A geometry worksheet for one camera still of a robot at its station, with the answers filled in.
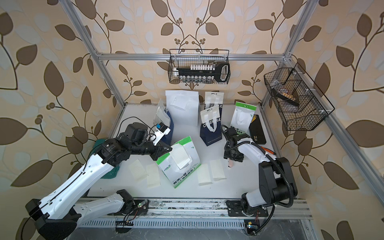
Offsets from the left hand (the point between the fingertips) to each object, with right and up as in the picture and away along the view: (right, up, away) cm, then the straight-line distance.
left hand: (169, 146), depth 67 cm
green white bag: (+3, -17, +9) cm, 19 cm away
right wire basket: (+65, +20, +7) cm, 68 cm away
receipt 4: (+25, -18, +22) cm, 38 cm away
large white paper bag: (+3, +21, +34) cm, 40 cm away
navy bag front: (+21, +9, +22) cm, 32 cm away
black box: (+54, +4, +36) cm, 65 cm away
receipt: (+5, -6, +4) cm, 9 cm away
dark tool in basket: (+59, +22, +7) cm, 64 cm away
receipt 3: (-13, -21, +18) cm, 30 cm away
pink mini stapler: (+32, -13, +19) cm, 39 cm away
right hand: (+33, -11, +21) cm, 41 cm away
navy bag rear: (+23, +25, +28) cm, 44 cm away
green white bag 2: (+41, +14, +26) cm, 50 cm away
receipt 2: (-23, -18, +22) cm, 37 cm away
